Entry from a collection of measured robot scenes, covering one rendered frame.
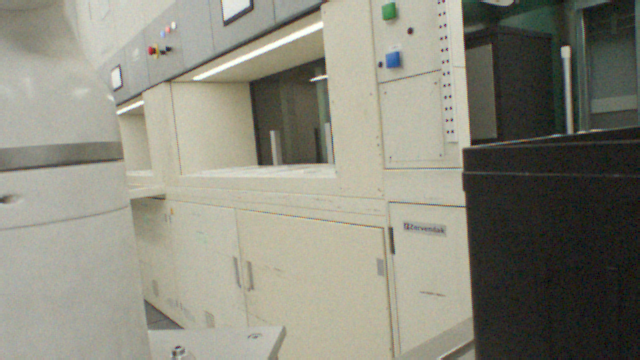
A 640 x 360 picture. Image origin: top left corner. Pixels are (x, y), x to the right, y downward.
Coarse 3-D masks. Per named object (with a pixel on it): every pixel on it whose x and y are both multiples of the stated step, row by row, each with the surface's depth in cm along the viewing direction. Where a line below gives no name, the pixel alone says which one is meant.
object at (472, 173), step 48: (528, 144) 34; (576, 144) 23; (624, 144) 21; (480, 192) 29; (528, 192) 26; (576, 192) 23; (624, 192) 21; (480, 240) 29; (528, 240) 26; (576, 240) 24; (624, 240) 22; (480, 288) 30; (528, 288) 27; (576, 288) 24; (624, 288) 22; (480, 336) 30; (528, 336) 27; (576, 336) 24; (624, 336) 22
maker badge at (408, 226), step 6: (408, 222) 97; (414, 222) 96; (420, 222) 95; (408, 228) 97; (414, 228) 96; (420, 228) 95; (426, 228) 93; (432, 228) 92; (438, 228) 91; (444, 228) 90; (432, 234) 92; (438, 234) 91; (444, 234) 90
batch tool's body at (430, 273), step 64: (384, 0) 95; (448, 0) 83; (384, 64) 98; (448, 64) 84; (512, 64) 105; (576, 64) 113; (384, 128) 100; (448, 128) 86; (512, 128) 105; (576, 128) 115; (448, 192) 88; (448, 256) 90; (448, 320) 92
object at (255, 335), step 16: (160, 336) 46; (176, 336) 46; (192, 336) 46; (208, 336) 45; (224, 336) 45; (240, 336) 45; (256, 336) 45; (272, 336) 44; (192, 352) 42; (208, 352) 42; (224, 352) 41; (240, 352) 41; (256, 352) 41; (272, 352) 41
